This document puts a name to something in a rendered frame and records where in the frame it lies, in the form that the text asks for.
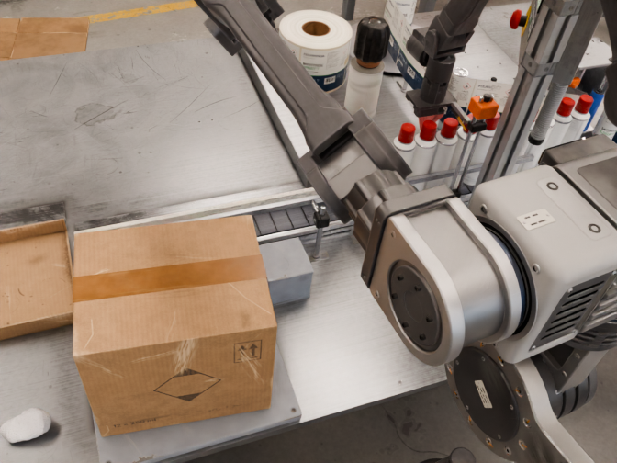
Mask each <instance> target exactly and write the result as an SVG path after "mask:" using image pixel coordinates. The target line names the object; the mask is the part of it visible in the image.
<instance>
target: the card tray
mask: <svg viewBox="0 0 617 463"><path fill-rule="evenodd" d="M71 324H73V265H72V258H71V252H70V245H69V239H68V232H67V228H66V225H65V221H64V219H59V220H50V221H44V222H40V223H34V224H29V225H24V226H19V227H14V228H9V229H3V230H0V341H1V340H5V339H9V338H14V337H18V336H22V335H26V334H31V333H37V332H42V331H46V330H50V329H54V328H59V327H63V326H66V325H71Z"/></svg>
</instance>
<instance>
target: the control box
mask: <svg viewBox="0 0 617 463"><path fill-rule="evenodd" d="M545 2H546V0H544V1H543V3H542V5H541V8H540V11H539V13H538V14H537V0H536V15H535V24H534V26H533V30H534V27H535V25H536V22H537V19H538V17H539V15H540V13H541V10H542V7H543V5H544V4H545ZM534 3H535V0H532V2H531V5H530V7H529V9H528V11H527V14H526V16H528V17H527V21H526V24H525V26H524V27H522V33H521V44H520V54H519V64H518V71H519V68H520V65H521V64H522V62H523V60H524V57H525V54H526V49H527V46H528V44H529V41H530V39H529V40H528V42H527V39H528V27H529V17H530V15H531V13H532V10H533V6H534ZM578 13H579V16H578V19H577V22H576V24H575V26H574V28H573V30H572V32H571V35H570V37H569V39H568V42H567V45H566V47H565V49H564V51H563V54H562V56H561V58H560V61H559V62H557V64H556V66H555V69H554V71H553V77H552V80H551V82H552V83H556V84H561V85H571V83H572V81H573V79H574V76H575V74H576V72H577V70H578V67H579V65H580V63H581V61H582V59H583V57H584V54H585V52H586V50H587V48H588V46H589V43H590V41H591V39H592V37H593V35H594V33H595V30H596V28H597V26H598V25H599V23H600V19H601V17H602V15H603V11H602V8H601V4H600V0H584V1H583V3H582V5H581V8H580V9H579V11H578ZM532 34H533V31H532V33H531V36H532ZM531 36H530V38H531Z"/></svg>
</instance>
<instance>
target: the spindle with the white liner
mask: <svg viewBox="0 0 617 463"><path fill-rule="evenodd" d="M389 38H390V27H389V24H388V23H387V22H386V20H385V19H383V18H382V17H376V16H370V17H364V18H363V19H362V20H361V21H360V22H359V24H358V26H357V30H356V35H355V42H354V49H353V54H354V56H355V57H353V58H352V60H351V65H350V72H349V77H348V84H347V89H346V96H345V101H344V106H345V108H346V109H347V110H348V111H349V113H351V115H353V114H354V113H355V112H357V111H358V110H359V109H360V108H362V109H363V110H364V111H365V113H366V114H367V115H368V116H369V118H370V119H371V120H373V121H374V118H375V116H376V106H377V99H378V96H379V91H380V86H381V82H382V76H383V72H384V68H385V65H384V63H383V61H382V59H384V58H385V57H386V55H387V47H388V43H389Z"/></svg>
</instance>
